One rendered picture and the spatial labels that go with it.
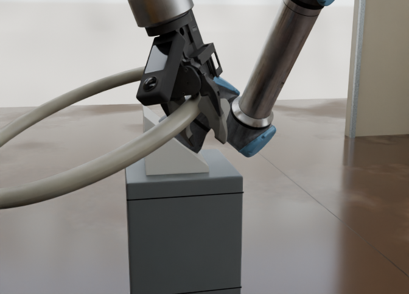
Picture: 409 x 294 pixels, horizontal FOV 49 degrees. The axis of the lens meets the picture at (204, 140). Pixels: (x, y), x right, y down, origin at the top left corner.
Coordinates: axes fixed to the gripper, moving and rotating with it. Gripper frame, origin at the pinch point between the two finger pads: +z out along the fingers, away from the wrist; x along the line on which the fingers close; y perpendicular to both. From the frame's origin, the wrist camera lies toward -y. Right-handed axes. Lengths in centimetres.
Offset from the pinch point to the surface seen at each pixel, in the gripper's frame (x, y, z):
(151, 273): 61, 31, 68
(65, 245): 193, 94, 118
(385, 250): 13, 169, 183
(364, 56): 69, 525, 184
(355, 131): 91, 483, 271
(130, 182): 60, 40, 35
